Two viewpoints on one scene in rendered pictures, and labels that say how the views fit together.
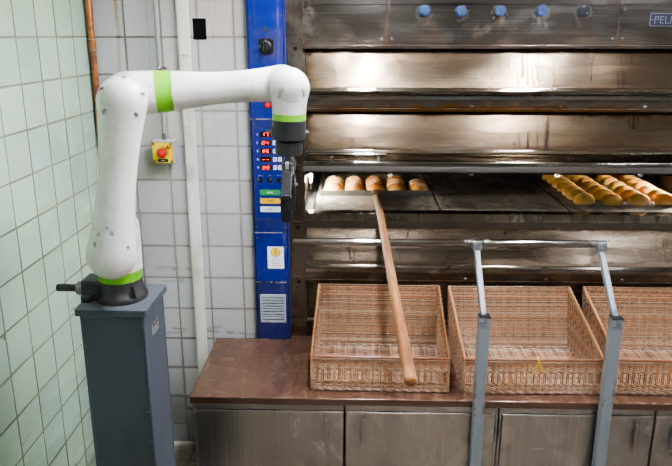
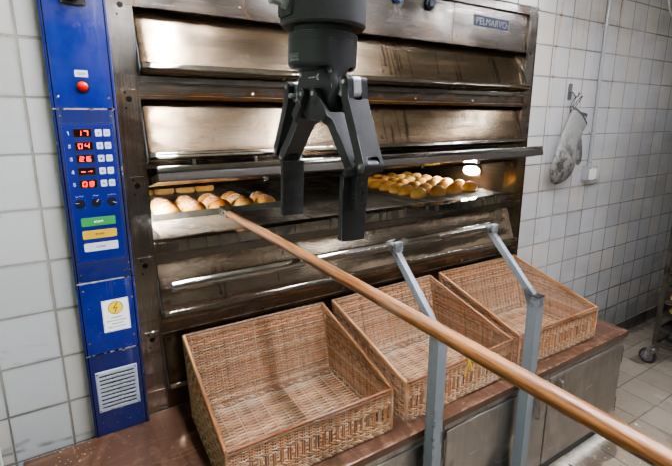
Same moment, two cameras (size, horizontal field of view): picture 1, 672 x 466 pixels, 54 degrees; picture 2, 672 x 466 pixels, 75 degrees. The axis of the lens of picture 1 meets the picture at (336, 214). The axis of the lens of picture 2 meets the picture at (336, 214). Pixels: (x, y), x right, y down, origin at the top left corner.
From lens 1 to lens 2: 1.48 m
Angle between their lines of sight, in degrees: 32
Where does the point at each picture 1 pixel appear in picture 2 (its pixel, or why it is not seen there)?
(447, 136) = (320, 131)
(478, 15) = not seen: outside the picture
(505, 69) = (369, 57)
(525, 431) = (464, 439)
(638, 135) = (469, 127)
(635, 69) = (466, 65)
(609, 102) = (450, 96)
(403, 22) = not seen: outside the picture
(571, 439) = (497, 429)
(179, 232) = not seen: outside the picture
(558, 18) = (410, 8)
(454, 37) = not seen: hidden behind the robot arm
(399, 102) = (266, 90)
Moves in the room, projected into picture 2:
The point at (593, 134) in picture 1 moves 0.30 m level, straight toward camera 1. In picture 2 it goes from (440, 126) to (473, 128)
